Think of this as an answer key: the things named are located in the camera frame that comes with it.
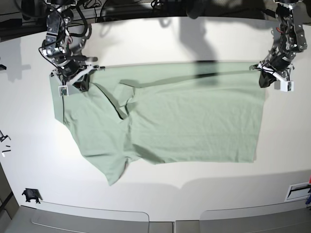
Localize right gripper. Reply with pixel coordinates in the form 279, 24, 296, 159
50, 55, 104, 92

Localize small black and white parts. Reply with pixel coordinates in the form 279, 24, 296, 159
0, 145, 12, 158

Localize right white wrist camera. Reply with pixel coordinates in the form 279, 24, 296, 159
58, 85, 78, 97

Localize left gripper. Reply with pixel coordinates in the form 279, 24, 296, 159
249, 60, 294, 88

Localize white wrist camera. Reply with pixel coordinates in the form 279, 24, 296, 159
58, 85, 78, 97
274, 81, 294, 92

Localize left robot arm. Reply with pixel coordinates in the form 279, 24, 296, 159
250, 0, 308, 92

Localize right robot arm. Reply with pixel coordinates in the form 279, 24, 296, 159
20, 0, 105, 97

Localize light green T-shirt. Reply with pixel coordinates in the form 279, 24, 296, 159
50, 63, 266, 185

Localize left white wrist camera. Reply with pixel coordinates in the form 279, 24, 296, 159
274, 81, 294, 92

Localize black power adapter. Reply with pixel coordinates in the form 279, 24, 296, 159
0, 18, 22, 30

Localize black clamp on table edge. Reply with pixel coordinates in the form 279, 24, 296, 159
22, 188, 42, 204

